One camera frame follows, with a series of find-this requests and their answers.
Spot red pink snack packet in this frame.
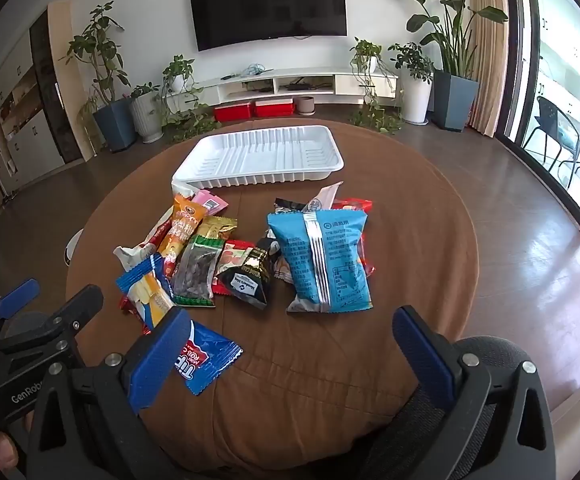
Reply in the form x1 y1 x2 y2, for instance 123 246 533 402
212 240 256 298

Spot blue potato chip packet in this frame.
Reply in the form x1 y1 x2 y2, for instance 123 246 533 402
115 252 177 331

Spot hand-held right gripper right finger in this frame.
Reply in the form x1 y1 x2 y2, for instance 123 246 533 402
350 304 557 480

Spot trailing pothos in white pot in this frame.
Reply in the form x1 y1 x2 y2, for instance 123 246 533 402
161 55 222 142

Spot person's left hand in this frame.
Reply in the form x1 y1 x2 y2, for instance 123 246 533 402
0 429 20 477

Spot white red-edged snack bag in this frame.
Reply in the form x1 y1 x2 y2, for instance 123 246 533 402
113 207 176 272

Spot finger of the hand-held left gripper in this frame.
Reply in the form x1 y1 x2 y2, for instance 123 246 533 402
0 278 41 346
0 284 105 361

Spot orange snack packet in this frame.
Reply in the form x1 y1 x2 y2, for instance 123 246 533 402
162 194 207 278

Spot black wall television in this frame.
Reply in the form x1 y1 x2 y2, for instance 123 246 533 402
188 0 348 52

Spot black gold snack packet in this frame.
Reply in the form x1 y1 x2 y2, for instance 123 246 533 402
217 236 283 311

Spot white wall cabinet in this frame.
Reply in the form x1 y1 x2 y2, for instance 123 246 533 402
0 42 68 198

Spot large light blue snack bag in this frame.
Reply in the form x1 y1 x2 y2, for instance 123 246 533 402
267 208 374 314

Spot gold wafer packet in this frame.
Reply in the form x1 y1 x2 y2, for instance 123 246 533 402
197 215 238 242

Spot red chocolate ball bag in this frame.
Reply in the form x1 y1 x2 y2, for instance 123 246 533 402
330 197 378 276

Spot white plastic tray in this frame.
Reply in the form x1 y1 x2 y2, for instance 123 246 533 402
171 125 345 197

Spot trailing vine in white pot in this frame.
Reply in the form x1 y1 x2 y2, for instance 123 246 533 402
349 37 404 134

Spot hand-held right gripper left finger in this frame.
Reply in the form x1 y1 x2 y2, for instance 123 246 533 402
26 306 193 480

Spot large-leaf plant in grey pot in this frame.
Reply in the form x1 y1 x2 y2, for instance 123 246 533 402
380 0 509 132

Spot beige curtain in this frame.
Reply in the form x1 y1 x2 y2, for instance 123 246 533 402
467 0 514 138

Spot black balcony chair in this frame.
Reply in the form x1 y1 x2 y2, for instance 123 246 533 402
522 96 578 188

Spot white television cabinet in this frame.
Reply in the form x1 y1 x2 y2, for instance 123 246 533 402
195 66 400 108

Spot plant in ribbed white pot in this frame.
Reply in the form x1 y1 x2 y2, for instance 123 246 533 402
129 82 164 143

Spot bushy plant tall white pot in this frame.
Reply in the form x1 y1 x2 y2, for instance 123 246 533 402
389 42 434 125

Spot red storage box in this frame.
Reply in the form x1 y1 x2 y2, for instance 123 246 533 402
214 102 252 122
255 99 296 117

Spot tall plant in blue pot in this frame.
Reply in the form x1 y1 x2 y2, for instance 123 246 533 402
65 2 137 153

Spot white clear snack packet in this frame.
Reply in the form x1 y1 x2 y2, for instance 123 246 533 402
302 181 345 213

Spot blue red biscuit packet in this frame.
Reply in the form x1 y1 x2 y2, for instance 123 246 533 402
172 321 244 396

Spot small red snack packet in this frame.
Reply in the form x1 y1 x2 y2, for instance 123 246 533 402
120 295 153 336

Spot clear green-edged dried fruit packet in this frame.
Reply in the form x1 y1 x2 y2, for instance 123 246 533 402
171 234 225 308

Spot black framed glass door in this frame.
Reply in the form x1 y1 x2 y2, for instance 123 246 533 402
502 0 580 261

